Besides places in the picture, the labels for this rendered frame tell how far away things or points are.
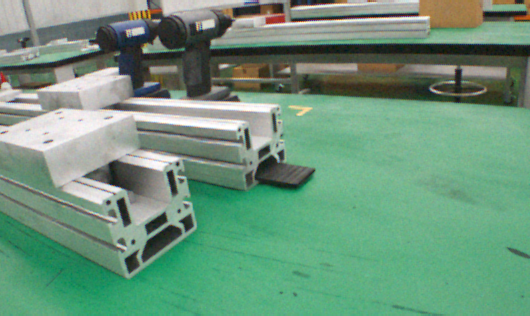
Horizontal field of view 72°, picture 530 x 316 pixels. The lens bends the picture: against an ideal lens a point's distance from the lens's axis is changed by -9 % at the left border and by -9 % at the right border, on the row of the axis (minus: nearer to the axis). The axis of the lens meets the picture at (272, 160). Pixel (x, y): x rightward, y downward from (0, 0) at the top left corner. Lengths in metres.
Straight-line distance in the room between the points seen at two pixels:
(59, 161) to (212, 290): 0.19
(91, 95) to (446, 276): 0.59
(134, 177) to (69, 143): 0.08
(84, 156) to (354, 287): 0.28
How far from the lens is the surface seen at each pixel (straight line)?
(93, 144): 0.43
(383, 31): 1.88
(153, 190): 0.42
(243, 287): 0.35
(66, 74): 3.59
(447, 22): 2.27
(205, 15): 0.76
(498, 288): 0.36
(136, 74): 0.95
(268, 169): 0.53
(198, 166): 0.54
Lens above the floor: 1.01
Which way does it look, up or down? 23 degrees down
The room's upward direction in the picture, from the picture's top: 7 degrees counter-clockwise
